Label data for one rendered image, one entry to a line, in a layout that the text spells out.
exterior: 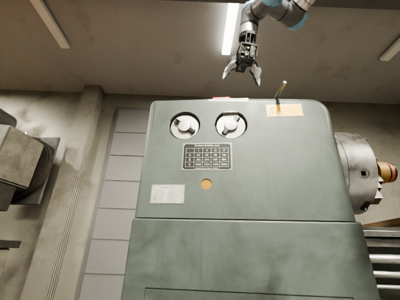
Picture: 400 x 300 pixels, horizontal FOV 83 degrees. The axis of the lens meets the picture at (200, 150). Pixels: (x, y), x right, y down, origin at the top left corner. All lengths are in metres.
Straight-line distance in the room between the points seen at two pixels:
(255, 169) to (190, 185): 0.19
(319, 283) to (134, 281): 0.44
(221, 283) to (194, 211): 0.18
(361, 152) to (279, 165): 0.33
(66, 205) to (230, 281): 3.52
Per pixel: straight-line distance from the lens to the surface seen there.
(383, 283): 0.87
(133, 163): 4.01
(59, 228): 3.95
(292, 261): 0.65
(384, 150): 5.31
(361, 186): 0.90
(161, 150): 0.71
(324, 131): 0.77
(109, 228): 3.86
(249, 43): 0.99
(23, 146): 3.74
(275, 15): 1.06
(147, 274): 0.65
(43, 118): 5.17
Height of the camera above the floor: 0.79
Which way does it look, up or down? 24 degrees up
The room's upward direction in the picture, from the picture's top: 2 degrees clockwise
